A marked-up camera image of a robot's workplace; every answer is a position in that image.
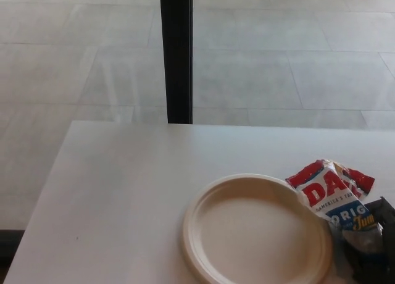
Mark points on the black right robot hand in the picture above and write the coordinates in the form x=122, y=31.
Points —
x=384, y=213

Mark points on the red white blue seed bag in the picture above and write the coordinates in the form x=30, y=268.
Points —
x=324, y=191

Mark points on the round cream paper plate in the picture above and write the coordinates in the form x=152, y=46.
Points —
x=247, y=231

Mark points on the black vertical window post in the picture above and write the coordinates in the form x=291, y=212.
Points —
x=177, y=55

